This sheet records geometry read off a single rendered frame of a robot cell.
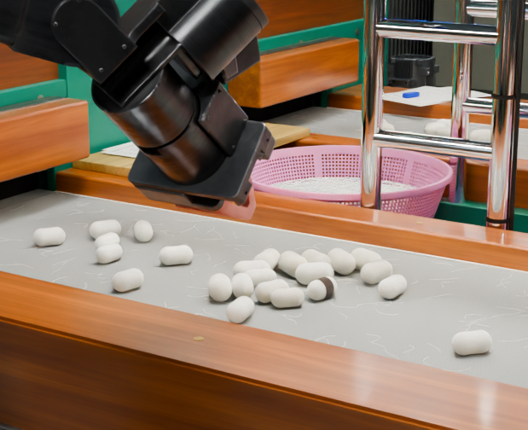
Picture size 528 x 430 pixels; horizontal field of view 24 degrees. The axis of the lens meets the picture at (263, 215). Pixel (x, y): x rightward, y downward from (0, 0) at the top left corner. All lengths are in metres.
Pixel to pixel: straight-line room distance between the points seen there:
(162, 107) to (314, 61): 1.08
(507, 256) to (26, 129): 0.55
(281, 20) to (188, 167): 1.09
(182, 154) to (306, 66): 1.03
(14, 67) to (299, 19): 0.66
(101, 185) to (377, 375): 0.67
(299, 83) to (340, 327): 0.86
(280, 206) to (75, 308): 0.38
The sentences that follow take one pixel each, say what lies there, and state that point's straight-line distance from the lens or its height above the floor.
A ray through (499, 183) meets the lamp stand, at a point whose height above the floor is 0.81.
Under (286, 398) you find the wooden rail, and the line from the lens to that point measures 0.89.
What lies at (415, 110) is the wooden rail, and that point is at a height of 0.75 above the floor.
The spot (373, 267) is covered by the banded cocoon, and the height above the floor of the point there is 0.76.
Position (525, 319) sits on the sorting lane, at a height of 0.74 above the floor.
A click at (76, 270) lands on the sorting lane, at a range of 1.24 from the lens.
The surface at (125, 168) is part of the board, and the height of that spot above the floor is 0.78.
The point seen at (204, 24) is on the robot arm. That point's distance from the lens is 0.85.
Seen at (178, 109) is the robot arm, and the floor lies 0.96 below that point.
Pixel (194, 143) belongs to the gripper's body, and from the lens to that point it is 0.89.
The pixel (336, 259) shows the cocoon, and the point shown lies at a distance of 1.21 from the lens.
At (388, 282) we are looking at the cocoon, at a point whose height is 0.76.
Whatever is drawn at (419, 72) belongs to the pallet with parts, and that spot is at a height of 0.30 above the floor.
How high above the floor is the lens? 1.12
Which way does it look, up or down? 15 degrees down
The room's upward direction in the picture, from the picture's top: straight up
